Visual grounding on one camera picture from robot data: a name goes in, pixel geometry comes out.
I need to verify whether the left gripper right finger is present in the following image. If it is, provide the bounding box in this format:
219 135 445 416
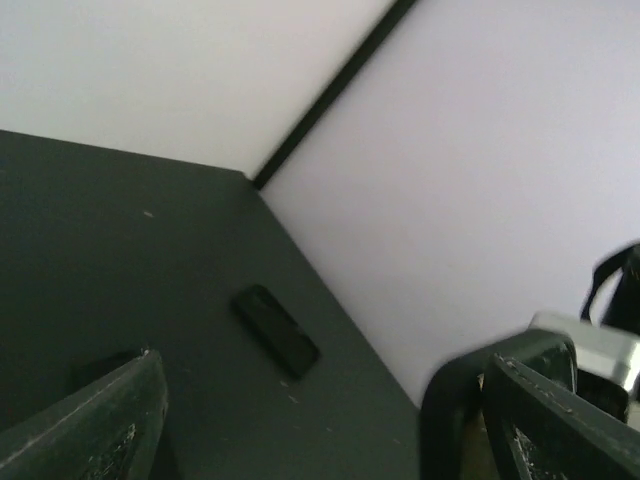
482 355 639 479

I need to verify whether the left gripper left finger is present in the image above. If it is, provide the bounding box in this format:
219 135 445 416
1 350 168 479

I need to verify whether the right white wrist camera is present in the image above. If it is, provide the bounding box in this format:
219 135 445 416
529 311 639 400

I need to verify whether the right black frame post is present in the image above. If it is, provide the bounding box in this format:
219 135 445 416
251 0 418 190

